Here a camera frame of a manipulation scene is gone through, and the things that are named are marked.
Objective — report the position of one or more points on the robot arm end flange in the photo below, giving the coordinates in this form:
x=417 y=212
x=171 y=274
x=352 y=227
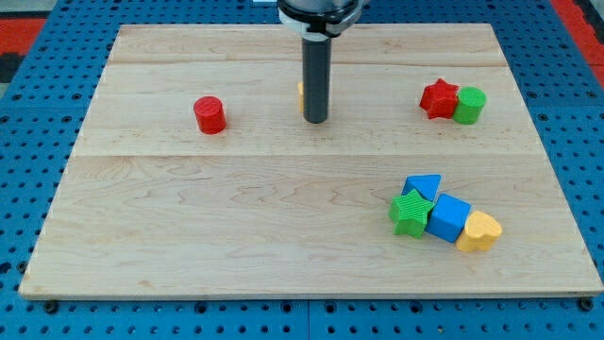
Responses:
x=319 y=20

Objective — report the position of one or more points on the green star block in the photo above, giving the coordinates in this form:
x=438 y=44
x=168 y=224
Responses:
x=409 y=214

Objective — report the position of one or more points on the red star block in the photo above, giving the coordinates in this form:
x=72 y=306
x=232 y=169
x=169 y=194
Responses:
x=440 y=99

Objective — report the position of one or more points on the yellow block behind rod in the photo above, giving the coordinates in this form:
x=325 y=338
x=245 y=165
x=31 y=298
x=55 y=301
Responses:
x=300 y=95

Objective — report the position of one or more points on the red cylinder block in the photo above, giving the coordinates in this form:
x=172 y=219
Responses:
x=209 y=114

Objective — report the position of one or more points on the wooden board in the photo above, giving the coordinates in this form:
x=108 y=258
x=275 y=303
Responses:
x=151 y=208

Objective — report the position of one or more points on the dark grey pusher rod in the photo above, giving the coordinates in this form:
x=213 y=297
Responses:
x=316 y=73

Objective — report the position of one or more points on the blue triangle block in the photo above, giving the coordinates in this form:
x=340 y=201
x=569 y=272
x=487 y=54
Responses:
x=426 y=185

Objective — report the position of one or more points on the blue cube block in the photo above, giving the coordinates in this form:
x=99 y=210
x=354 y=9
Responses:
x=448 y=217

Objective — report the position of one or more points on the green cylinder block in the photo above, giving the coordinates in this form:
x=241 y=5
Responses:
x=471 y=101

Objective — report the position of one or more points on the yellow heart block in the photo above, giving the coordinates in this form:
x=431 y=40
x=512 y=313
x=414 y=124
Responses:
x=480 y=232

